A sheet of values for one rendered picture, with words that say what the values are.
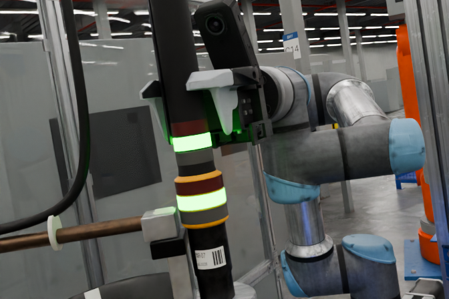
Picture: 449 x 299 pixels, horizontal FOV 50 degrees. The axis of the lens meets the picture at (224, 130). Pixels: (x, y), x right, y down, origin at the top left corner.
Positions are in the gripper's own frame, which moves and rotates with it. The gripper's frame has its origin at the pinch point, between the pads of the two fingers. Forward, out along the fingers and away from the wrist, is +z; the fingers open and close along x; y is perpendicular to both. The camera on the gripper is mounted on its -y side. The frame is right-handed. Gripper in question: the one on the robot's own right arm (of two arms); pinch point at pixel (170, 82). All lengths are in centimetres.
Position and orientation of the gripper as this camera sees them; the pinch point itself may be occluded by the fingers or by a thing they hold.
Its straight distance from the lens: 41.7
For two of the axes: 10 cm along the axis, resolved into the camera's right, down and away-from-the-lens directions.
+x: -9.0, 1.2, 4.2
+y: 1.6, 9.9, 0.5
